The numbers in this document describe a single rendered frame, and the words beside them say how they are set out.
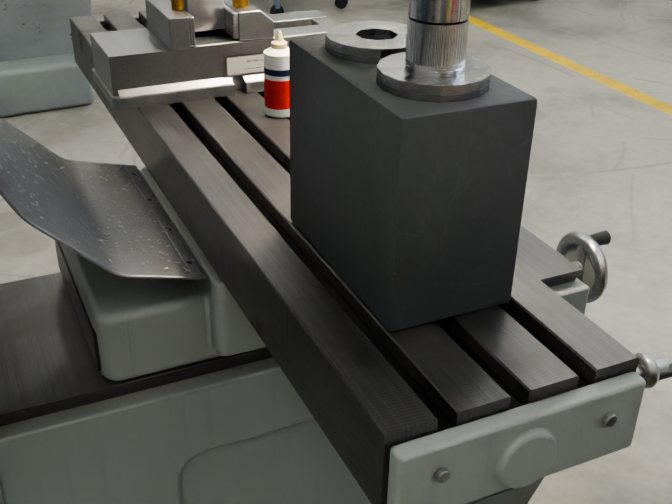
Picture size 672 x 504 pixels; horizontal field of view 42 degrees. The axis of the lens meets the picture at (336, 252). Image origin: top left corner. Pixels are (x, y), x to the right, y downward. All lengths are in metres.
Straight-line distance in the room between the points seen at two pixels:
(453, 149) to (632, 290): 2.09
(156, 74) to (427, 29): 0.60
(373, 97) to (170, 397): 0.49
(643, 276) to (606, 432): 2.09
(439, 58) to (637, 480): 1.51
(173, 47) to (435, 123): 0.62
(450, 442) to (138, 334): 0.44
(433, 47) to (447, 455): 0.30
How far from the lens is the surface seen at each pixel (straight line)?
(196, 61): 1.23
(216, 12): 1.25
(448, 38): 0.68
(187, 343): 1.01
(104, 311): 0.98
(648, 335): 2.55
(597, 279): 1.43
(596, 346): 0.75
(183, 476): 1.12
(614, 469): 2.09
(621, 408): 0.74
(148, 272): 0.94
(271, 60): 1.14
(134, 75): 1.21
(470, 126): 0.67
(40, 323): 1.14
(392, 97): 0.68
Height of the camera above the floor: 1.36
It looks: 29 degrees down
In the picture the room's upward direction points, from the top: 1 degrees clockwise
